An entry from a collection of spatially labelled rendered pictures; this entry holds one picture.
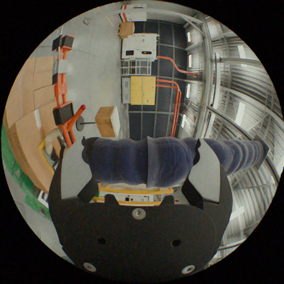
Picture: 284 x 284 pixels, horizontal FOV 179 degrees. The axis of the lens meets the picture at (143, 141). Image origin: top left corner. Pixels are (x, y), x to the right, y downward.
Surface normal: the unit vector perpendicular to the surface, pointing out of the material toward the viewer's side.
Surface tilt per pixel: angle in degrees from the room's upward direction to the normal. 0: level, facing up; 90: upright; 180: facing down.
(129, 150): 75
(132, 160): 68
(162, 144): 101
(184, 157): 86
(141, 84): 90
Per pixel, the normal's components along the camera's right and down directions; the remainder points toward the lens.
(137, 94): 0.00, 0.56
